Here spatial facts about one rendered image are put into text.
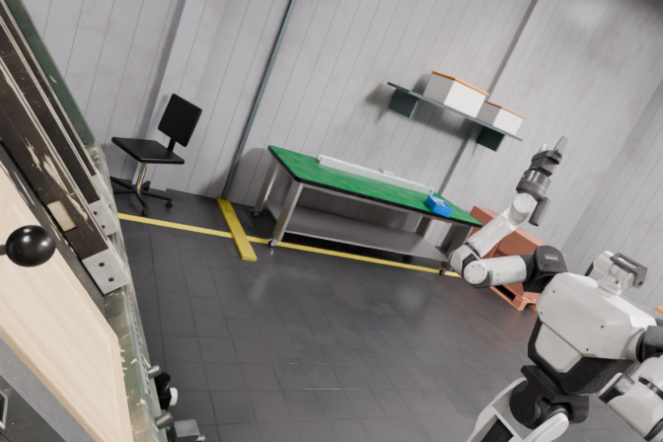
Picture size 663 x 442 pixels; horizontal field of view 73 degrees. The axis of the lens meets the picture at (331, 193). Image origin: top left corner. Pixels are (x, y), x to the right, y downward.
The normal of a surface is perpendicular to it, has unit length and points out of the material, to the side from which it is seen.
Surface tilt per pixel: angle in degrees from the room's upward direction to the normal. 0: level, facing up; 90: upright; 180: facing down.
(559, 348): 90
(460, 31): 90
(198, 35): 90
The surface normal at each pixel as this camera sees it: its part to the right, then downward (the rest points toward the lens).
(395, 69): 0.39, 0.40
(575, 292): -0.32, -0.78
